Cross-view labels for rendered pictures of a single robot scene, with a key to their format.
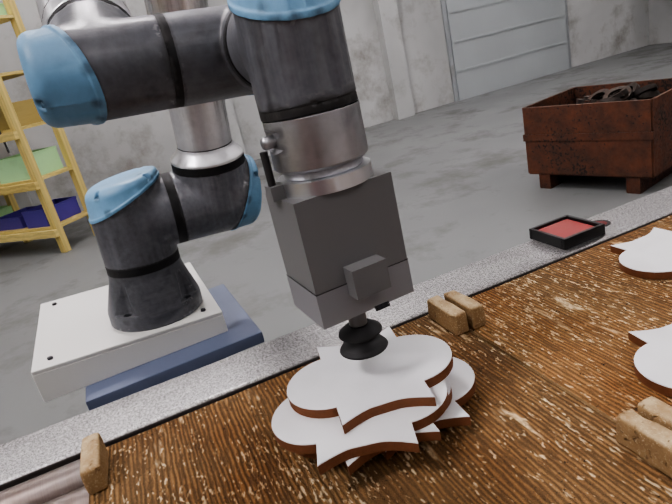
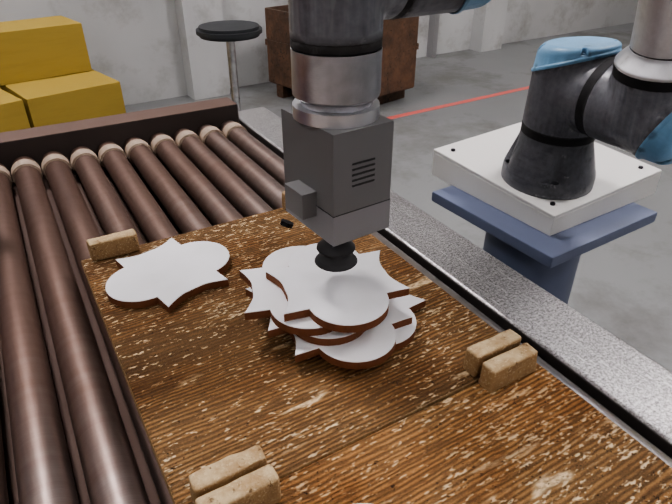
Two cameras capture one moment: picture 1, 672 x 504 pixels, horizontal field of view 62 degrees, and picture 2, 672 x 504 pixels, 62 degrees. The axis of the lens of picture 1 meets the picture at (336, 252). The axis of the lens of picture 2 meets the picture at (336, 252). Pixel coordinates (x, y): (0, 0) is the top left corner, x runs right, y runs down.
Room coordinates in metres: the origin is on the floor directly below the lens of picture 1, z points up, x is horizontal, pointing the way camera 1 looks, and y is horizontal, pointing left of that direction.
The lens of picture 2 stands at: (0.33, -0.47, 1.32)
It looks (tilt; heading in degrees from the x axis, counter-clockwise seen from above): 32 degrees down; 77
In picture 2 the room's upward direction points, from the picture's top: straight up
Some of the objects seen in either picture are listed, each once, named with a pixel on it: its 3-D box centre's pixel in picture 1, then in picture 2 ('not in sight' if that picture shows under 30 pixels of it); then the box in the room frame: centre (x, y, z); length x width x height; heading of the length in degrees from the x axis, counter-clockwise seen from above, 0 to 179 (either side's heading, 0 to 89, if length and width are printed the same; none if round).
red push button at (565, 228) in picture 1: (566, 232); not in sight; (0.78, -0.35, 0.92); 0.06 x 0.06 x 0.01; 18
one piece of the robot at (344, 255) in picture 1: (341, 239); (323, 164); (0.42, -0.01, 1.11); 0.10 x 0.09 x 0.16; 22
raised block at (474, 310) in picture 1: (463, 308); (509, 366); (0.57, -0.13, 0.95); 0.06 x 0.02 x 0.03; 18
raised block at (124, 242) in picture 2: not in sight; (113, 245); (0.19, 0.18, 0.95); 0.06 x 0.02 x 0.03; 18
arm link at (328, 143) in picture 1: (313, 141); (334, 74); (0.43, 0.00, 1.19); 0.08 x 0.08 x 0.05
